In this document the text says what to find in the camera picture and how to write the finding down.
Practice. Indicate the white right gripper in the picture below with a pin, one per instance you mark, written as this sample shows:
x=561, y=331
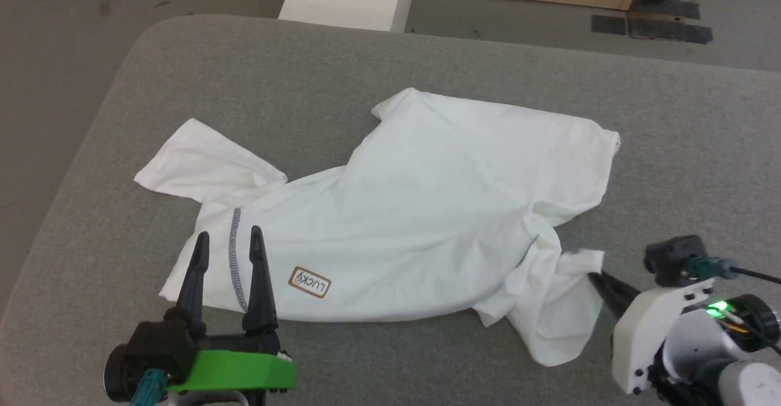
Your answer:
x=640, y=333

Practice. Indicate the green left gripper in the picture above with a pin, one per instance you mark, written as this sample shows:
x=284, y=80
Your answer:
x=238, y=369

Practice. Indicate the white t-shirt with LUCKY patch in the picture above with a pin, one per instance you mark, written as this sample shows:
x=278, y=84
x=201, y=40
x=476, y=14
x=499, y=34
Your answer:
x=427, y=210

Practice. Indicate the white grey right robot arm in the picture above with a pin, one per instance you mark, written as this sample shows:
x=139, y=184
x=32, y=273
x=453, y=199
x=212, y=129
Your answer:
x=708, y=345

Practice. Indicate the long black floor plate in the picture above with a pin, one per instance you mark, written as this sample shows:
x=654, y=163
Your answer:
x=671, y=30

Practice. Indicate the small black floor plate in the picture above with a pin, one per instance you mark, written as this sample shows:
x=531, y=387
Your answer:
x=608, y=24

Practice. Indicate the thin black floor strip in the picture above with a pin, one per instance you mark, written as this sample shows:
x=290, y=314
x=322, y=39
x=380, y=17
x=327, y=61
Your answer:
x=668, y=8

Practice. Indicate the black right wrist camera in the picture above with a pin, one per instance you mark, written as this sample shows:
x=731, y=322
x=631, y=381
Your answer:
x=671, y=259

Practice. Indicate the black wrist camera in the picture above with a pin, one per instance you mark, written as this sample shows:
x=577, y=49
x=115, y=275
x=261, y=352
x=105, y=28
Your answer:
x=671, y=259
x=158, y=345

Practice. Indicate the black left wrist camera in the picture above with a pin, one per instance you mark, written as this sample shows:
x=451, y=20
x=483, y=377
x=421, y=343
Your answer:
x=158, y=345

